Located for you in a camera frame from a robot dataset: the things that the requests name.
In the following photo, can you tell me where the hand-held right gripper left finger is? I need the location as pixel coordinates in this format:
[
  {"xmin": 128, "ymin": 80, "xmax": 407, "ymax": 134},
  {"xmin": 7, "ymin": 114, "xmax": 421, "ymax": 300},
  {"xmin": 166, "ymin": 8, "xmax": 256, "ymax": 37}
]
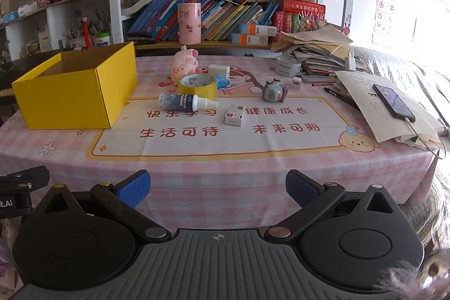
[{"xmin": 33, "ymin": 169, "xmax": 172, "ymax": 240}]

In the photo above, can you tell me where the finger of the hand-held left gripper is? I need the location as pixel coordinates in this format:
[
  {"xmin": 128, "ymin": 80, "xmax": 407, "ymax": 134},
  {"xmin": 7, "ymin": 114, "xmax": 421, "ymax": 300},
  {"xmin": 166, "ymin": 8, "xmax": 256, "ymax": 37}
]
[{"xmin": 0, "ymin": 166, "xmax": 50, "ymax": 197}]

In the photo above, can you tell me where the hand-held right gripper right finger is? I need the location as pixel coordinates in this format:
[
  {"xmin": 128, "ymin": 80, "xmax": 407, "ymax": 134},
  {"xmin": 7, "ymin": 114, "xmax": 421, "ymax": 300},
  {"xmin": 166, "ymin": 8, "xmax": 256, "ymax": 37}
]
[{"xmin": 264, "ymin": 169, "xmax": 405, "ymax": 240}]

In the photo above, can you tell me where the yellow cardboard box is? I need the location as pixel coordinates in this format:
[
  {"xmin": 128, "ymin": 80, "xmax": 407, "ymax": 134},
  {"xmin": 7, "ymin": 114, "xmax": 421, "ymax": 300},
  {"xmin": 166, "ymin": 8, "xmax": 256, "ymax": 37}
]
[{"xmin": 12, "ymin": 42, "xmax": 138, "ymax": 130}]

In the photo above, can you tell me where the dark spray bottle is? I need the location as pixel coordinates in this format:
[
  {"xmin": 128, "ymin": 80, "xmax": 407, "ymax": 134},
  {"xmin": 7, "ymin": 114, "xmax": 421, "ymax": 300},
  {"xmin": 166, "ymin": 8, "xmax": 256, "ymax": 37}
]
[{"xmin": 158, "ymin": 93, "xmax": 219, "ymax": 111}]

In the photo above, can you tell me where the small white red box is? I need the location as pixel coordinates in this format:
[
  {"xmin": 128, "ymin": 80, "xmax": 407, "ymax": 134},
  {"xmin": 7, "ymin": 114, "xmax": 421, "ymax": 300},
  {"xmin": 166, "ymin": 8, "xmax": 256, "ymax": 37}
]
[{"xmin": 224, "ymin": 104, "xmax": 247, "ymax": 127}]

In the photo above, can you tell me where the small grey toy car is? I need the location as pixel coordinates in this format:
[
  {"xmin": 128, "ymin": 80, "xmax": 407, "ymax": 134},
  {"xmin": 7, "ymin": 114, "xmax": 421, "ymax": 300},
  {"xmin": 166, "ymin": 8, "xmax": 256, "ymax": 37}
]
[{"xmin": 262, "ymin": 78, "xmax": 289, "ymax": 103}]

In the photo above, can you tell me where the yellow tape roll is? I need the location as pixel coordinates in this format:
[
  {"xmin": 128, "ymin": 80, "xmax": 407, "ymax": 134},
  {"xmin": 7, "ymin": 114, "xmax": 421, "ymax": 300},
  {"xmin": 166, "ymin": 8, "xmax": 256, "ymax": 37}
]
[{"xmin": 179, "ymin": 73, "xmax": 217, "ymax": 100}]

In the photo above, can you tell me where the pink checked cloth desktop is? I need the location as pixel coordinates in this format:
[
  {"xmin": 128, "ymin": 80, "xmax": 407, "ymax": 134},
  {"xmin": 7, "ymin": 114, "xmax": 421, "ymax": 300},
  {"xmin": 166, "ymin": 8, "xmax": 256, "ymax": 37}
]
[{"xmin": 0, "ymin": 47, "xmax": 444, "ymax": 227}]

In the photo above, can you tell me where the black pen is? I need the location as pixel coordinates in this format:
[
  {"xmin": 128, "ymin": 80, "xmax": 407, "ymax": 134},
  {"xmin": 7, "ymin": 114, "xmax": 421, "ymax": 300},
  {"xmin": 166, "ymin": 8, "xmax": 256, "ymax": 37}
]
[{"xmin": 323, "ymin": 87, "xmax": 363, "ymax": 108}]

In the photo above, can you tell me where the large white paper sheet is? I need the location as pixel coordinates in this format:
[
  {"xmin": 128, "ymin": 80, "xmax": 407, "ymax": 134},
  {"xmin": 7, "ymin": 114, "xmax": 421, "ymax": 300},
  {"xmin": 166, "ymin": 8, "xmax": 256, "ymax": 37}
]
[{"xmin": 334, "ymin": 71, "xmax": 445, "ymax": 143}]

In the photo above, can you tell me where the black piano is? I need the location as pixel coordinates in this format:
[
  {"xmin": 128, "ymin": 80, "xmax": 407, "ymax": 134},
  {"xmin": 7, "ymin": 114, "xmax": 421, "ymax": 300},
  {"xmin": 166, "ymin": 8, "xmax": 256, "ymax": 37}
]
[{"xmin": 0, "ymin": 54, "xmax": 60, "ymax": 97}]

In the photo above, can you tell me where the grey tape roll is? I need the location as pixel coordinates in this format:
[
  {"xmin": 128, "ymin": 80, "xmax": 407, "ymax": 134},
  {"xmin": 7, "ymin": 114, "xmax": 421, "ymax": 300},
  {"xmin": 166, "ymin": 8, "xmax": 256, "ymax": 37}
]
[{"xmin": 275, "ymin": 57, "xmax": 303, "ymax": 76}]

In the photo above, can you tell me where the black smartphone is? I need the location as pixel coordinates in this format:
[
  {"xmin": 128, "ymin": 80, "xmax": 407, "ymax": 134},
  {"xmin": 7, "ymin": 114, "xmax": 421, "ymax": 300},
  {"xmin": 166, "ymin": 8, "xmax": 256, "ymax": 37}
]
[{"xmin": 373, "ymin": 84, "xmax": 416, "ymax": 122}]

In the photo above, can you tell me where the pink pig plush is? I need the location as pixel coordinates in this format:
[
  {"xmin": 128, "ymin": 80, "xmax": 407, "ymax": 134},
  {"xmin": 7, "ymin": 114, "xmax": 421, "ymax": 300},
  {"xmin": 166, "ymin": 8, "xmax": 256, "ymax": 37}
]
[{"xmin": 170, "ymin": 45, "xmax": 199, "ymax": 86}]

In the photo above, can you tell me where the pile of papers and notebooks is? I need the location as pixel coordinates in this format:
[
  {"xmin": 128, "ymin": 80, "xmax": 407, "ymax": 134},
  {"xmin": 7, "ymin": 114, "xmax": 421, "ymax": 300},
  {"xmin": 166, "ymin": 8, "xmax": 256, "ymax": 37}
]
[{"xmin": 271, "ymin": 26, "xmax": 354, "ymax": 76}]

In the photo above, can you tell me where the white charger block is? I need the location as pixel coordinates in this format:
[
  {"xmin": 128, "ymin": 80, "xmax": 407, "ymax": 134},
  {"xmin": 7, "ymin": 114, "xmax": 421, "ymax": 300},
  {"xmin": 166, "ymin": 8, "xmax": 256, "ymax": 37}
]
[{"xmin": 208, "ymin": 64, "xmax": 231, "ymax": 80}]

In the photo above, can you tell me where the pen cup with brushes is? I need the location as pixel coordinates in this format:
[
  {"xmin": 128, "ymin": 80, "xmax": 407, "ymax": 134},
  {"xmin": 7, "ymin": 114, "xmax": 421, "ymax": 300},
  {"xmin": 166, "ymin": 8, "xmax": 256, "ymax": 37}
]
[{"xmin": 67, "ymin": 21, "xmax": 87, "ymax": 49}]

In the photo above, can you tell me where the fluffy grey clothing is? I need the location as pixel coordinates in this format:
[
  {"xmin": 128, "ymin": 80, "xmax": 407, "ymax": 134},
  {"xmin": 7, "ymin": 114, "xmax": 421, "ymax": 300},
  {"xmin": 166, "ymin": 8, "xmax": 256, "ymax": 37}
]
[{"xmin": 380, "ymin": 247, "xmax": 450, "ymax": 300}]

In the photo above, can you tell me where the orange white carton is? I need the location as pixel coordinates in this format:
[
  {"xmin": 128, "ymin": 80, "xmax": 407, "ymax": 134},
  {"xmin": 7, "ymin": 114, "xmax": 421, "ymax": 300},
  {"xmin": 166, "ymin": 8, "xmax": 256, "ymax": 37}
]
[
  {"xmin": 231, "ymin": 34, "xmax": 273, "ymax": 45},
  {"xmin": 240, "ymin": 24, "xmax": 278, "ymax": 36}
]

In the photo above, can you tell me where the white side shelf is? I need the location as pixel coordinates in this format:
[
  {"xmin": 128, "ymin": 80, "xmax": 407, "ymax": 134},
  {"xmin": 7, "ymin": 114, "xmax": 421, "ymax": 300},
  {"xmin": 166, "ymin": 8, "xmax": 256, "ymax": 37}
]
[{"xmin": 0, "ymin": 0, "xmax": 111, "ymax": 62}]

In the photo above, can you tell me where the bundle of colourful sticks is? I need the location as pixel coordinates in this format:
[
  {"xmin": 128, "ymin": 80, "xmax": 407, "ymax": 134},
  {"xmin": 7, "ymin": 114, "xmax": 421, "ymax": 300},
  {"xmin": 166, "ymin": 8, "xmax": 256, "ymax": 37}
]
[{"xmin": 295, "ymin": 13, "xmax": 327, "ymax": 33}]

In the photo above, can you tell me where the pink printed cup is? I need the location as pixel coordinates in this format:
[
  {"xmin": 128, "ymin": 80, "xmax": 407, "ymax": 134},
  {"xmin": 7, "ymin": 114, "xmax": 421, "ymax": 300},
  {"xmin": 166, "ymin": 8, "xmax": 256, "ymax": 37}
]
[{"xmin": 177, "ymin": 3, "xmax": 202, "ymax": 45}]

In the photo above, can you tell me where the thick red dictionary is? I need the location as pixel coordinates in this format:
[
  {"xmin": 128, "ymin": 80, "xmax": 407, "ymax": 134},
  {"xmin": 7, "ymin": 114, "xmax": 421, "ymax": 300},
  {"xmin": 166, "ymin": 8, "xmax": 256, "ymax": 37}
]
[{"xmin": 278, "ymin": 0, "xmax": 326, "ymax": 15}]

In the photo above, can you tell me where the thick white book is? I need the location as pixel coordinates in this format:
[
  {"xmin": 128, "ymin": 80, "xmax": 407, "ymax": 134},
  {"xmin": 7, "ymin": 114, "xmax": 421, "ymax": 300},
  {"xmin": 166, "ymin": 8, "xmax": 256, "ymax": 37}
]
[{"xmin": 121, "ymin": 0, "xmax": 155, "ymax": 17}]

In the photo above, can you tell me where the row of leaning books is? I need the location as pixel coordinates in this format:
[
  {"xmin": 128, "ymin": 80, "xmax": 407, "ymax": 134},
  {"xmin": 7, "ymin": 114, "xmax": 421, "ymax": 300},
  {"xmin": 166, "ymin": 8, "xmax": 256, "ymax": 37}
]
[{"xmin": 127, "ymin": 0, "xmax": 280, "ymax": 41}]

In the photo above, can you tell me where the charging cable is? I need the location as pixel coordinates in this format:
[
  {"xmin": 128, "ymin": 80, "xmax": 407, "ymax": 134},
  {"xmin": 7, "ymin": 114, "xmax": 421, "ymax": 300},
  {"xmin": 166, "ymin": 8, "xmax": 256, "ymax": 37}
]
[{"xmin": 404, "ymin": 117, "xmax": 442, "ymax": 160}]

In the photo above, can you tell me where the white wall plug charger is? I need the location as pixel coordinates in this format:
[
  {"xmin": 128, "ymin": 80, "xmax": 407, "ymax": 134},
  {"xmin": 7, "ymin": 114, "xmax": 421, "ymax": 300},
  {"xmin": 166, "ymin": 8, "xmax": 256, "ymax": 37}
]
[{"xmin": 345, "ymin": 47, "xmax": 357, "ymax": 71}]

